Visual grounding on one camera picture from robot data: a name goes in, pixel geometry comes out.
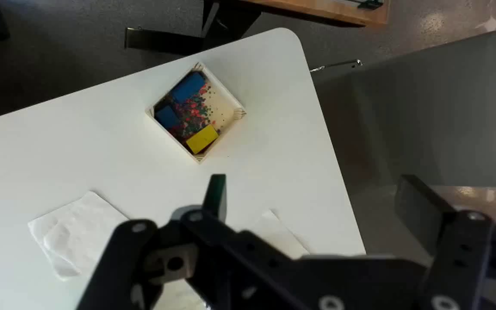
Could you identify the thin metal rod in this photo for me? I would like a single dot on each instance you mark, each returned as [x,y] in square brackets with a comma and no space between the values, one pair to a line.
[335,65]

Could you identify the blue rectangular block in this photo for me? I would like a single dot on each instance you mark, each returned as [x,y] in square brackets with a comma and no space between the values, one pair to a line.
[165,116]

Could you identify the black metal stand base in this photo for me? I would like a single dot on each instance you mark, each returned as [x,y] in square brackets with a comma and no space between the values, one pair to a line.
[201,32]

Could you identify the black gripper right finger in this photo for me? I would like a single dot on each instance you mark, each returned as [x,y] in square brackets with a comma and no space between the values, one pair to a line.
[425,213]

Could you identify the white paper napkin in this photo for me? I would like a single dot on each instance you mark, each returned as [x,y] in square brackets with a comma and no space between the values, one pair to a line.
[80,233]

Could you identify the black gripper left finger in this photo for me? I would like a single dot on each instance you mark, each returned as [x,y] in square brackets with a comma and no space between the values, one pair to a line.
[215,196]

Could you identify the wooden side table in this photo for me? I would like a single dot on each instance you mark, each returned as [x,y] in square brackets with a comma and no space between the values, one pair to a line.
[327,10]

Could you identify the square wooden box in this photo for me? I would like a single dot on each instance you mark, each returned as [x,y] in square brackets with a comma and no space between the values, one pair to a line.
[223,96]

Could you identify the pile of colourful beads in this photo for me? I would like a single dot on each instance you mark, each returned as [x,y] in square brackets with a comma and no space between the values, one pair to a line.
[196,113]

